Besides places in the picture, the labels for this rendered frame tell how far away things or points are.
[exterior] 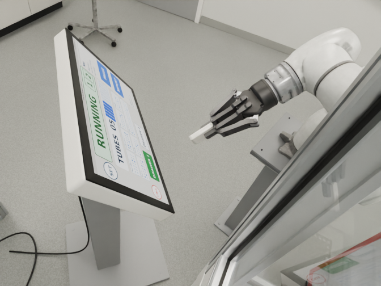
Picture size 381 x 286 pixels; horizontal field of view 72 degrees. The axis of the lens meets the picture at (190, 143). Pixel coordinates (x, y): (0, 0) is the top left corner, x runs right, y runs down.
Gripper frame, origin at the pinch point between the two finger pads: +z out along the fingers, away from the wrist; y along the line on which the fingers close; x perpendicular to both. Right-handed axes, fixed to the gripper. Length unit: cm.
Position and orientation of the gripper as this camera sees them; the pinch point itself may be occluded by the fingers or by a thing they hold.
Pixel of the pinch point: (203, 133)
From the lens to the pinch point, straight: 69.6
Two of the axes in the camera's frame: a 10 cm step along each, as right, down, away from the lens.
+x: 4.5, 4.0, 8.0
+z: -8.3, 5.2, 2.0
